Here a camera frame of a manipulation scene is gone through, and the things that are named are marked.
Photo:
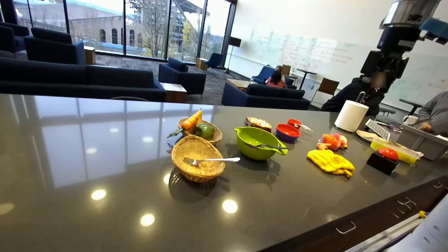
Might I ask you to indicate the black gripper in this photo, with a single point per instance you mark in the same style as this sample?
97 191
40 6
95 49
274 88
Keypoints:
386 63

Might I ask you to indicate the brown bread piece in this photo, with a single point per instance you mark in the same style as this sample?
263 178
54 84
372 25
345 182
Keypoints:
258 123

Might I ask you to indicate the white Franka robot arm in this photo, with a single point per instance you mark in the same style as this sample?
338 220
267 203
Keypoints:
411 11

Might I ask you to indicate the red bowl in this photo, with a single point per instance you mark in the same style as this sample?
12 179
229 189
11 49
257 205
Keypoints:
288 132

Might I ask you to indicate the green plastic bowl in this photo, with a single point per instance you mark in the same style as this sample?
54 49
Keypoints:
254 142

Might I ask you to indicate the white paper towel roll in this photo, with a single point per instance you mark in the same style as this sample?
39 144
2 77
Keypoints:
351 115

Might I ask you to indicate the wooden chair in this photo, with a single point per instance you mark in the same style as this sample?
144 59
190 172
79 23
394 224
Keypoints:
327 88

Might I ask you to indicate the person in grey shirt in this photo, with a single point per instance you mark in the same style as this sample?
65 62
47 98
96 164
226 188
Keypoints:
436 112

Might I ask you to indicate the white plate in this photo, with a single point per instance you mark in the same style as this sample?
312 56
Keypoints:
366 135

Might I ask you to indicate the small round table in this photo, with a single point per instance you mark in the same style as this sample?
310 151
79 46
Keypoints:
306 72

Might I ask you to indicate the grey plastic bin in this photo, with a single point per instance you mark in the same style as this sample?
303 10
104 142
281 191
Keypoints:
422 142

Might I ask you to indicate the red toy ball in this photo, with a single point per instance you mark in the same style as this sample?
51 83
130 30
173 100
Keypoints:
389 154

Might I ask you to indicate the yellow clear plastic container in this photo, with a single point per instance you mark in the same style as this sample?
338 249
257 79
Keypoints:
407 153

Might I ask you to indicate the pink orange plush toy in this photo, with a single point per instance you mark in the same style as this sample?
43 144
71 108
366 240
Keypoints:
333 142

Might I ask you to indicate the black block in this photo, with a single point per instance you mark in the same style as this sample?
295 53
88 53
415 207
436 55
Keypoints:
380 164

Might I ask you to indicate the person in pink top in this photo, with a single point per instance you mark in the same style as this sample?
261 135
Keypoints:
277 80

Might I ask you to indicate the yellow knitted cloth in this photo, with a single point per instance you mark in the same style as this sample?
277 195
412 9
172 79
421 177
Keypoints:
331 161

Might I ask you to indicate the bright blue chair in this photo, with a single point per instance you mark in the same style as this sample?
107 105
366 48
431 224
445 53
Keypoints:
264 73

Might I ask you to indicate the dark blue low sofa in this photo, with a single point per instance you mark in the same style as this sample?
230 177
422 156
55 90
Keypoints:
261 97

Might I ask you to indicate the green plastic utensil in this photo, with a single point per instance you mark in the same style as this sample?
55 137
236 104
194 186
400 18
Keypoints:
274 149

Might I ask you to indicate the low wooden coffee table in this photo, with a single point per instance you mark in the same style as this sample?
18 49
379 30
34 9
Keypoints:
239 83

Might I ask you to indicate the black speaker on stand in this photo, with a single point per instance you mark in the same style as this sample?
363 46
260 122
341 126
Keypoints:
235 42

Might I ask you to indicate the white rod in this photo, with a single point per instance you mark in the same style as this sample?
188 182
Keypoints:
393 230

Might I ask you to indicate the small dark blue chair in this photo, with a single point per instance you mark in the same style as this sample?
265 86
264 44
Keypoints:
216 59

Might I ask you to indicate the white paper sheets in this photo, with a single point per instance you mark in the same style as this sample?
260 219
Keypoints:
428 231

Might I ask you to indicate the wooden box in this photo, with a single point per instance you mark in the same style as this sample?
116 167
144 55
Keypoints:
202 63
90 55

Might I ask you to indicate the small wicker basket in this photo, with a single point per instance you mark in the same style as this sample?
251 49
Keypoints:
216 135

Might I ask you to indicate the green toy fruit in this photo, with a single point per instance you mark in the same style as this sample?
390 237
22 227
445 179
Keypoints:
205 130

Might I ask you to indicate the metal spoon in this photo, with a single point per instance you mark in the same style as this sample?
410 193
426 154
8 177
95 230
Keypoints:
215 160

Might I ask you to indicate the dark blue armchair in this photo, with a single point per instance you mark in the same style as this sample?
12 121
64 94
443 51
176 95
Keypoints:
184 76

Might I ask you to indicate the orange toy carrot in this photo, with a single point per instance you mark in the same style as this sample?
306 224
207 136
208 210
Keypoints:
191 122

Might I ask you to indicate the large wicker basket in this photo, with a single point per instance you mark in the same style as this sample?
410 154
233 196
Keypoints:
198 161

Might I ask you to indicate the white top side table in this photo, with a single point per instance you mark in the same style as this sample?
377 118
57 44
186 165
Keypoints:
174 88

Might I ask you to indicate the long dark blue sofa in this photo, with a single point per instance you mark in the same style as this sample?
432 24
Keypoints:
79 79

